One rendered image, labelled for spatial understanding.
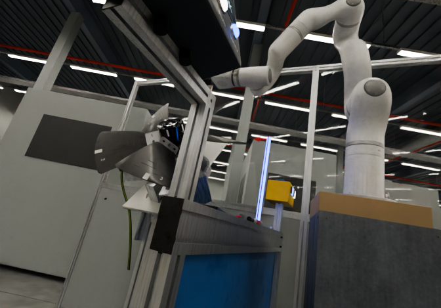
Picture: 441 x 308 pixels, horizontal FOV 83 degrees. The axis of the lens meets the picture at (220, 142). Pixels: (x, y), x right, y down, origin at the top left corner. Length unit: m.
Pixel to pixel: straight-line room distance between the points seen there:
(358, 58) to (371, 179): 0.47
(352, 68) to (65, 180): 3.04
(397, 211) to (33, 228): 3.27
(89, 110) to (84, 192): 1.03
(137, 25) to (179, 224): 0.27
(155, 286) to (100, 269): 1.87
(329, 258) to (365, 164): 0.33
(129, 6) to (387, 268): 0.78
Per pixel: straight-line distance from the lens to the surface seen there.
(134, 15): 0.32
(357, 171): 0.93
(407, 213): 0.89
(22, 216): 3.54
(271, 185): 1.14
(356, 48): 1.15
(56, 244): 3.32
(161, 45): 0.35
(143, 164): 0.92
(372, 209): 0.86
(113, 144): 1.21
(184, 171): 0.40
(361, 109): 0.97
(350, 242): 0.80
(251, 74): 1.10
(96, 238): 2.34
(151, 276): 0.41
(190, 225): 0.42
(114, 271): 2.17
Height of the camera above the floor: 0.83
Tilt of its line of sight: 19 degrees up
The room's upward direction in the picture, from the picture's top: 12 degrees clockwise
